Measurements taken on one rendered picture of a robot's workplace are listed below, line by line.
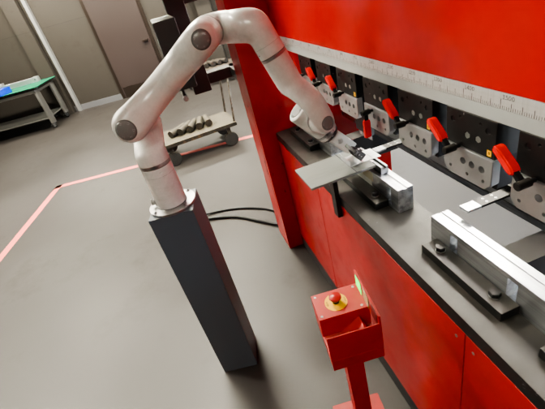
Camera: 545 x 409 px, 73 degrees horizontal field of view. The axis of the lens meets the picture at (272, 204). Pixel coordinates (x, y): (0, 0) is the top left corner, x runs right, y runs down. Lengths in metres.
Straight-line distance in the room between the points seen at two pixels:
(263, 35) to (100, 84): 8.36
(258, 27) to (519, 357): 1.09
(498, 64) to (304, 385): 1.61
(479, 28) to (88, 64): 8.94
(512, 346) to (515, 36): 0.65
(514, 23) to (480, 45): 0.08
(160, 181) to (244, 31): 0.61
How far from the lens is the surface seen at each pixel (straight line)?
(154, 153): 1.42
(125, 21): 9.02
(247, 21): 1.25
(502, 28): 0.83
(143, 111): 1.33
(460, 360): 1.21
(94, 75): 9.47
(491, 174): 0.93
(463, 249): 1.16
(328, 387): 1.98
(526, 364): 1.02
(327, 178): 1.41
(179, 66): 1.28
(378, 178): 1.44
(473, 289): 1.10
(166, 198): 1.48
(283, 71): 1.27
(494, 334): 1.05
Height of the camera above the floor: 1.70
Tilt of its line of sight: 32 degrees down
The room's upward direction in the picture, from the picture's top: 16 degrees counter-clockwise
